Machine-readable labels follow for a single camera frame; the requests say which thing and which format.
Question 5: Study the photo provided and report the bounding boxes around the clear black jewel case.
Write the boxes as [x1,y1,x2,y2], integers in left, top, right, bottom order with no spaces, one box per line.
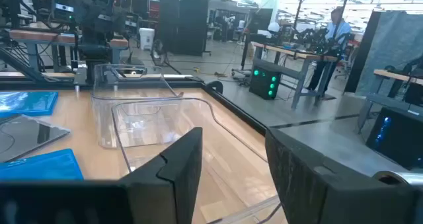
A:
[0,114,71,164]

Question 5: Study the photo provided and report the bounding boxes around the black computer green lights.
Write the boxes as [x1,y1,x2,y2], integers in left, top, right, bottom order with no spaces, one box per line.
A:
[249,66,282,100]

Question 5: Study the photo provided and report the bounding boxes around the black computer blue light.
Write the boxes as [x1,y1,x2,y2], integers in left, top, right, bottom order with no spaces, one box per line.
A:
[365,106,423,170]

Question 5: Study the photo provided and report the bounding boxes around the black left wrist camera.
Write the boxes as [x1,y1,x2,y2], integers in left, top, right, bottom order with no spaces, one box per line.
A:
[52,0,76,22]

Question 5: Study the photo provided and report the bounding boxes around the white waste bin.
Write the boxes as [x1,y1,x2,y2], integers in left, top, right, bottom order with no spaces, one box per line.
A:
[138,27,156,51]

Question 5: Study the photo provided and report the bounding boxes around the clear plastic bin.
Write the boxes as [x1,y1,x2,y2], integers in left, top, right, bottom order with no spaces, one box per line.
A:
[110,97,282,224]
[91,63,184,149]

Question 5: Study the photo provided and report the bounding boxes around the black partition cabinet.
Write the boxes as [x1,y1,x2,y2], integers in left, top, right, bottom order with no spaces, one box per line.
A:
[157,0,210,57]

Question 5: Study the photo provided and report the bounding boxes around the grey fabric partition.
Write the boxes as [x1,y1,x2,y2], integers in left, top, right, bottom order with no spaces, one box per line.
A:
[343,10,423,98]

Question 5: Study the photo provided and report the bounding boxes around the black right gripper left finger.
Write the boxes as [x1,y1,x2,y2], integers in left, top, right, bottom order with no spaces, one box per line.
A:
[0,127,203,224]

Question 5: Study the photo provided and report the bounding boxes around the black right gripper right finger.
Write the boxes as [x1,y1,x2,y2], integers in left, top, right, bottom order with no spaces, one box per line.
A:
[265,128,423,224]

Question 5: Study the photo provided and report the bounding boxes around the wooden top workbench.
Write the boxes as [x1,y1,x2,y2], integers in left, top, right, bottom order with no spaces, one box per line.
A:
[358,68,423,133]
[250,41,338,110]
[9,29,130,73]

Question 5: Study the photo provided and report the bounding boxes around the blue jewel case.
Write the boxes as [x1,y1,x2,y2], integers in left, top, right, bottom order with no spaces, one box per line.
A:
[0,148,85,181]
[0,91,59,118]

